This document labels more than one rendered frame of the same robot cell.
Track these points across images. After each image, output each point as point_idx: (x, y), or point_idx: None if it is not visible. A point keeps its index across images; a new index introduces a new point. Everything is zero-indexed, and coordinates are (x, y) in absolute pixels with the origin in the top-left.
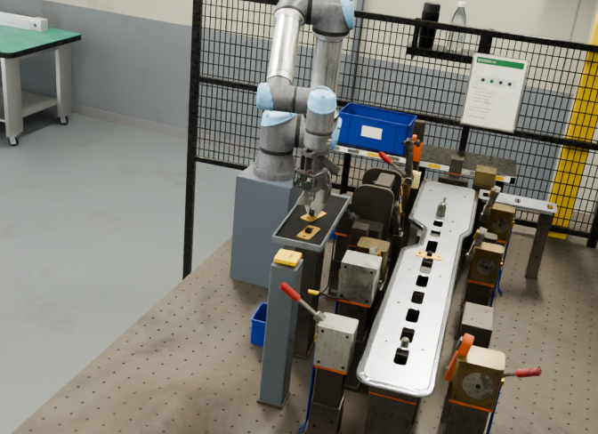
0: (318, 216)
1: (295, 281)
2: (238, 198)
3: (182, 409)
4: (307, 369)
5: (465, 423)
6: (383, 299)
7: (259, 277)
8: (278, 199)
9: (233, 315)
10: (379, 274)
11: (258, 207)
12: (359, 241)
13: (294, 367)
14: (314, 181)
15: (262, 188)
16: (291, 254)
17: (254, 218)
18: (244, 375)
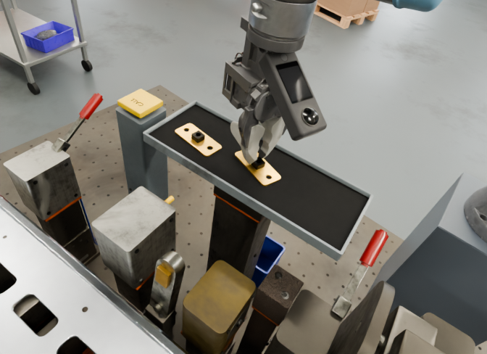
0: (251, 169)
1: (117, 123)
2: (440, 199)
3: (168, 172)
4: (185, 285)
5: None
6: (103, 285)
7: (372, 286)
8: (430, 228)
9: (301, 245)
10: (161, 299)
11: (427, 222)
12: (235, 270)
13: (193, 273)
14: (225, 74)
15: (445, 204)
16: (140, 103)
17: (419, 230)
18: (196, 223)
